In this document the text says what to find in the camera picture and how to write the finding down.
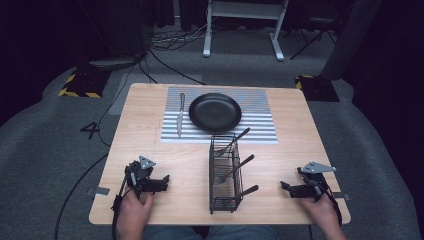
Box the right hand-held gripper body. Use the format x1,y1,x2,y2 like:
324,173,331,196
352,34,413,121
296,161,338,202

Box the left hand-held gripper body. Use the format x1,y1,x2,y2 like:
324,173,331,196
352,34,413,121
124,155,157,200

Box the person's right hand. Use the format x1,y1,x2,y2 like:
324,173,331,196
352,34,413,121
297,193,342,232

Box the person's left hand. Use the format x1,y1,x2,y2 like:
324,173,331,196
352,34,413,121
116,185,155,232

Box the grey tape piece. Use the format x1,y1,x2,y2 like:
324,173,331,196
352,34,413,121
331,192,352,202
86,186,111,197

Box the grey striped placemat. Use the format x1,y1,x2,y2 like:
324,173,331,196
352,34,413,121
160,86,279,145

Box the silver table knife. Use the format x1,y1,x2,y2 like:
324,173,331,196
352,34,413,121
176,92,186,138

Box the person's blue jeans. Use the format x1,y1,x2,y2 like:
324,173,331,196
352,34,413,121
141,224,280,240

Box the black round plate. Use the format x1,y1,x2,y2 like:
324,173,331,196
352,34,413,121
188,92,242,134

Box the black yellow striped stand base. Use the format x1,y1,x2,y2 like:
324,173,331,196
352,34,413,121
294,74,341,103
58,68,112,99

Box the grey round stand foot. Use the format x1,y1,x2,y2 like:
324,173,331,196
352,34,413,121
87,55,147,72

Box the black tripod stand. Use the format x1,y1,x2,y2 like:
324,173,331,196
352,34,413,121
289,15,338,62

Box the grey curtain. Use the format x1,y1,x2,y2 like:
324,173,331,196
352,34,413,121
320,0,384,82

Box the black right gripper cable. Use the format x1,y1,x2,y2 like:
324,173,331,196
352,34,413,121
318,181,344,228

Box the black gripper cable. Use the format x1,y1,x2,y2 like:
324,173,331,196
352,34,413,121
318,181,344,228
110,173,132,240

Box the fork with black handle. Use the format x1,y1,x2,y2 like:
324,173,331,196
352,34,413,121
214,127,251,157
229,184,260,202
217,153,256,185

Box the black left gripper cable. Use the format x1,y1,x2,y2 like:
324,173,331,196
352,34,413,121
110,173,132,240

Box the black wire cutlery rack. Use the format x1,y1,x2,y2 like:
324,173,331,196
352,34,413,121
208,133,245,215

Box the black floor cable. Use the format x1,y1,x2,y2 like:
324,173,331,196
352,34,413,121
54,152,111,240

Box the bundle of floor cables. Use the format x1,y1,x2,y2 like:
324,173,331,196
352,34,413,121
137,19,214,86

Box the white desk frame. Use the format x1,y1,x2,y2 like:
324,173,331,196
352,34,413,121
202,0,290,62

